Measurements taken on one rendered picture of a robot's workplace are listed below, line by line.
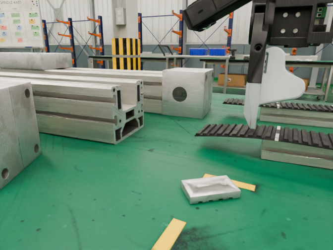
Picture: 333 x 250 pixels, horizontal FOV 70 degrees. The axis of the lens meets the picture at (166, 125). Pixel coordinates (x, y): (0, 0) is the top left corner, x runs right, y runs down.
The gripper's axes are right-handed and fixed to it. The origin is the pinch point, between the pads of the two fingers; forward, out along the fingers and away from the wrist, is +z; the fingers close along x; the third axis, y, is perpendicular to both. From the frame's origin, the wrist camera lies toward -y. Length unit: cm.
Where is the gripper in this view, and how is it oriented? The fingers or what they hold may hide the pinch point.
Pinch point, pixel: (248, 111)
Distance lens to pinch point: 33.8
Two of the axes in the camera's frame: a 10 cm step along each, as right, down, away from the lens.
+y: 9.3, 1.2, -3.3
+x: 3.5, -2.8, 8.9
